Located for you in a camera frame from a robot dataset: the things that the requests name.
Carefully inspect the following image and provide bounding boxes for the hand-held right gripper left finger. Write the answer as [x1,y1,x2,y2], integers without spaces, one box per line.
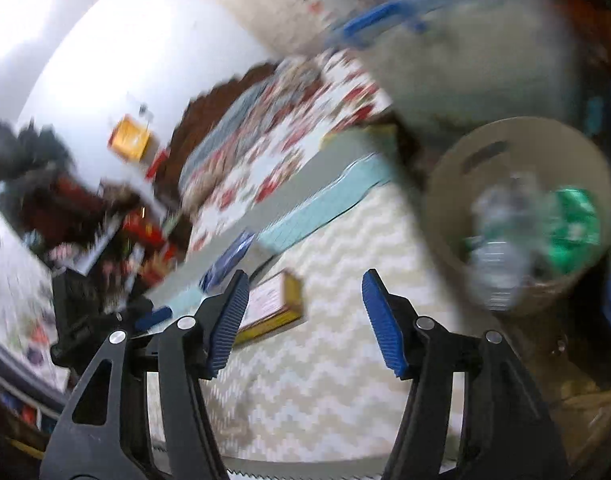
[39,269,251,480]

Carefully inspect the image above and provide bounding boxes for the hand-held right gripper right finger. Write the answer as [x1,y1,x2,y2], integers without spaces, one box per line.
[361,268,571,480]

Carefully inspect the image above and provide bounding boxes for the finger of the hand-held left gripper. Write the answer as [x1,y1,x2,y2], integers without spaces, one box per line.
[135,306,172,332]

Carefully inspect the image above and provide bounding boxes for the yellow box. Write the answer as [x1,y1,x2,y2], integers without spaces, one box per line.
[234,270,306,348]

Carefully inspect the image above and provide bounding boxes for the blue packet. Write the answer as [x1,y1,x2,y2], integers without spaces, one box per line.
[200,231,256,293]

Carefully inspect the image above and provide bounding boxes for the clear plastic bottle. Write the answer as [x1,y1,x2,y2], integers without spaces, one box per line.
[468,172,556,311]

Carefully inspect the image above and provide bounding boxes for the beige waste bin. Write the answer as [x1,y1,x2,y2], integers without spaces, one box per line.
[425,116,611,317]

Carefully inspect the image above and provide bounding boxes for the green printed crinkled bag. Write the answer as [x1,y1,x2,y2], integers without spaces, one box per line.
[545,187,602,276]

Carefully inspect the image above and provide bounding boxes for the white floral cloth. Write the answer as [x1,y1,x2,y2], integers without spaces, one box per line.
[0,200,71,391]

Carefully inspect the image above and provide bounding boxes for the beige zigzag patterned mat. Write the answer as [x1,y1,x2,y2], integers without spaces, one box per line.
[145,125,486,480]

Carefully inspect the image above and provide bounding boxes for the red gift box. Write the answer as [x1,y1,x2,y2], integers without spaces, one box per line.
[120,207,166,247]

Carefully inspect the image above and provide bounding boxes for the red floral bed sheet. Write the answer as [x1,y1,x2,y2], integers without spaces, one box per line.
[185,50,401,256]

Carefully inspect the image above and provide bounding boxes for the floral patchwork quilt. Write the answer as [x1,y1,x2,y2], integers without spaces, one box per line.
[178,60,326,196]

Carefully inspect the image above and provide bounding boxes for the carved wooden headboard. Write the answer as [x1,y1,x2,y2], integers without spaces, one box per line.
[165,62,281,201]

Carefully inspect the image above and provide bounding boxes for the clear storage box blue lid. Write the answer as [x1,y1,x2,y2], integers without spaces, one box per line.
[325,0,586,136]

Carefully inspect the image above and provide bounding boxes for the grey wall shelf unit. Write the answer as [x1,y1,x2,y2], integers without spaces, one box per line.
[0,120,196,311]

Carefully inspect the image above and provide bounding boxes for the red and yellow wall calendar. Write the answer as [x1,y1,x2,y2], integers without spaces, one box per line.
[108,115,168,181]

